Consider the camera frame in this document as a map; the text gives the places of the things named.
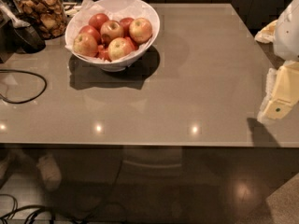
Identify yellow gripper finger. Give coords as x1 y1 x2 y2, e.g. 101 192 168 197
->
257 61 299 124

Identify yellow-red apple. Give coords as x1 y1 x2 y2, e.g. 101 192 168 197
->
108 37 133 61
73 33 98 57
129 18 152 44

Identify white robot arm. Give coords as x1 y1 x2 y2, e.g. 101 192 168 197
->
255 0 299 124

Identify yellow-red apple front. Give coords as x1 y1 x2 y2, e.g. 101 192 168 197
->
108 37 133 61

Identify red apple back right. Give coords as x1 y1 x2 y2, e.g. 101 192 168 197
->
120 17 134 36

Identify red-yellow apple centre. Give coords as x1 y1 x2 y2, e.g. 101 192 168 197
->
100 21 124 45

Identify small red apple bottom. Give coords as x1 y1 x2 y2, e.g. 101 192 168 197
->
97 45 110 61

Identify white paper bowl liner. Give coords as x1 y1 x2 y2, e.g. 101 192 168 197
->
64 0 161 63

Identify white ceramic bowl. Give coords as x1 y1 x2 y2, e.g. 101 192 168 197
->
64 0 161 73

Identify red apple top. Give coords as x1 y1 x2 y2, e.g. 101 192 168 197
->
89 13 109 30

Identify red apple back left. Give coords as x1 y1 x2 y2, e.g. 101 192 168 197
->
79 25 101 43

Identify white shoe under table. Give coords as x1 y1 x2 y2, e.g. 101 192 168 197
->
36 154 62 191

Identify glass jar of dried chips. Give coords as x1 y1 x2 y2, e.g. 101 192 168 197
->
13 0 67 39

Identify black round appliance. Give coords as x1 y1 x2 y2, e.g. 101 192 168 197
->
13 26 46 53

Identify black cable on table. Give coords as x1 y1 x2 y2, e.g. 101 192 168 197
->
0 68 48 105

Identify black cables on floor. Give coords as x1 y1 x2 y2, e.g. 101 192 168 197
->
0 193 94 224

